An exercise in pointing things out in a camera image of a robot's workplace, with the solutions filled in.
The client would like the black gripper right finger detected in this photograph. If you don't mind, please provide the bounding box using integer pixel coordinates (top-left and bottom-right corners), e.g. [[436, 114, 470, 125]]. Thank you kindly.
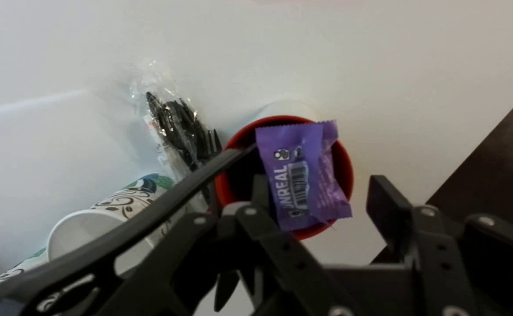
[[364, 172, 477, 316]]

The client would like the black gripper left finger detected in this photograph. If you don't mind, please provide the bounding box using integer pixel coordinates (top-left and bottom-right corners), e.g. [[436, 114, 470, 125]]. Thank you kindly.
[[225, 174, 354, 316]]

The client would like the small purple snack packet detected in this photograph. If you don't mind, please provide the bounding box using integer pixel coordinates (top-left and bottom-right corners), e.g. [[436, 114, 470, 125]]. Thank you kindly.
[[253, 120, 354, 234]]

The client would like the dark wood cabinet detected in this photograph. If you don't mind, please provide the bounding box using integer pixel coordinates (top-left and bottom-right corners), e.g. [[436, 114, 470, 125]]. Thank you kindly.
[[371, 81, 513, 267]]

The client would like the red bowl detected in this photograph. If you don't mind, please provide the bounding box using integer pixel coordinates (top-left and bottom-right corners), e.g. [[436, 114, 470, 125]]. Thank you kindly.
[[213, 114, 357, 243]]

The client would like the wrapped black plastic cutlery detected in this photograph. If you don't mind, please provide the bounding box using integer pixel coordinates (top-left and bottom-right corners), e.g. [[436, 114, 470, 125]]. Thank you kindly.
[[129, 58, 227, 202]]

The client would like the patterned paper cup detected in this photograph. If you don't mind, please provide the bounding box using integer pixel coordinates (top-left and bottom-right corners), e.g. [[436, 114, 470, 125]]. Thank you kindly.
[[44, 172, 213, 278]]

